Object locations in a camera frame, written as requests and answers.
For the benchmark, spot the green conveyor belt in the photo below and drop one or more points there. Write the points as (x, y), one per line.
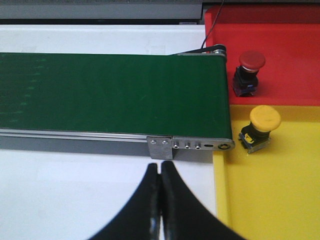
(162, 95)

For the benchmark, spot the red mushroom push button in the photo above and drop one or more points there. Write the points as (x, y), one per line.
(245, 80)

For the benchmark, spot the yellow plastic tray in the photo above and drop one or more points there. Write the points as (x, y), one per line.
(274, 193)

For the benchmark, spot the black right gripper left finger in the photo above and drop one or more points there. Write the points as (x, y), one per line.
(139, 219)

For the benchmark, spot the red plastic tray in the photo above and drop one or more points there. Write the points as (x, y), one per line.
(288, 35)

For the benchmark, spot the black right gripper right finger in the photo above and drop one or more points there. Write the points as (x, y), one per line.
(184, 216)

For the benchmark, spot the yellow mushroom push button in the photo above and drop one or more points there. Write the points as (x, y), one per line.
(256, 135)

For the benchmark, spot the grey stone counter shelf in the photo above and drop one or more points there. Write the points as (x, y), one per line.
(101, 9)

